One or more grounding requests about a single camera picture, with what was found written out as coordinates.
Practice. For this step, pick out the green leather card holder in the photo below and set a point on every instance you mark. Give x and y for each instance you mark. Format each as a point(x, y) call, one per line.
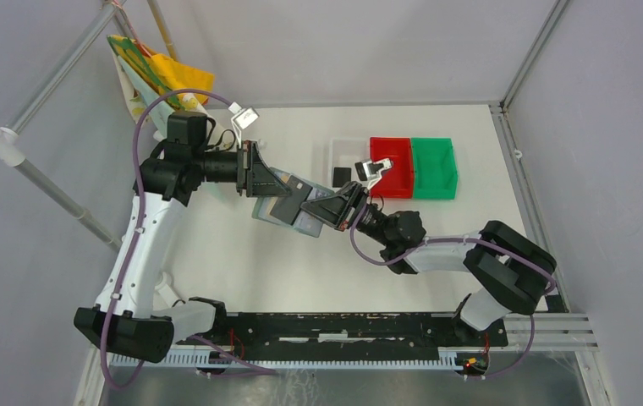
point(290, 204)

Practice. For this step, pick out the white pipe pole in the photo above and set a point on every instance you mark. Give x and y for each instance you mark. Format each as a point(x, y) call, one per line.
point(13, 157)

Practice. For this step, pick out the clear plastic bin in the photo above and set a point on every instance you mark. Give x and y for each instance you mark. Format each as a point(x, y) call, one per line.
point(345, 152)

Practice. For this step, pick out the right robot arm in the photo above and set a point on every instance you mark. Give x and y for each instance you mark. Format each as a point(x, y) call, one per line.
point(513, 272)

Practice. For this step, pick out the patterned cloth bags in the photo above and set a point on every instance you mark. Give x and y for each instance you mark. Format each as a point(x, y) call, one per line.
point(144, 75)

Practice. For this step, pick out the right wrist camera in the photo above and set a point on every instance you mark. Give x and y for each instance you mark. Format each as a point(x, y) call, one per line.
point(370, 172)

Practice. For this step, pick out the red plastic bin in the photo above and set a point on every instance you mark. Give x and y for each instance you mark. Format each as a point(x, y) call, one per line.
point(398, 181)

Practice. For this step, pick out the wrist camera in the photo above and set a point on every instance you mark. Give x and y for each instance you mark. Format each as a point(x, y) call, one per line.
point(370, 172)
point(242, 118)

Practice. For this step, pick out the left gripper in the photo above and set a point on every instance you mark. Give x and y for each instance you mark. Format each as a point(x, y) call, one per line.
point(255, 176)

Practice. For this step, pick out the dark grey credit card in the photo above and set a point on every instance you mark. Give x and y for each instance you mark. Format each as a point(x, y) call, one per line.
point(287, 209)

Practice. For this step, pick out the green plastic bin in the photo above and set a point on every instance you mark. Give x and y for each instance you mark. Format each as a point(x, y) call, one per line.
point(436, 173)

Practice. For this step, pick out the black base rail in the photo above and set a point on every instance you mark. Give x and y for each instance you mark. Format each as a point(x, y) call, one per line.
point(414, 336)

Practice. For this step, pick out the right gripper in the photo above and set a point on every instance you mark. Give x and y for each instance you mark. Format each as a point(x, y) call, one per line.
point(347, 205)

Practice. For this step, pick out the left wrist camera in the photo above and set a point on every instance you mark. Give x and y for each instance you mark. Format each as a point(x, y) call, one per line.
point(242, 118)

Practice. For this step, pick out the black credit card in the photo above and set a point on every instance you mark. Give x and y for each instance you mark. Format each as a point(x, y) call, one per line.
point(341, 176)

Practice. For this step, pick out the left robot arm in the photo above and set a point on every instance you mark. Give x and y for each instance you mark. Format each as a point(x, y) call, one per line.
point(122, 319)

